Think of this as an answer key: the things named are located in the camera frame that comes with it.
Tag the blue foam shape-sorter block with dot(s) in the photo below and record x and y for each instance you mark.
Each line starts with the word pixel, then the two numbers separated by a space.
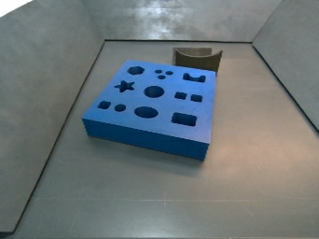
pixel 156 106

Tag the black curved holder bracket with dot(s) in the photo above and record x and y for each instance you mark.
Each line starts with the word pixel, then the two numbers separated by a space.
pixel 198 58

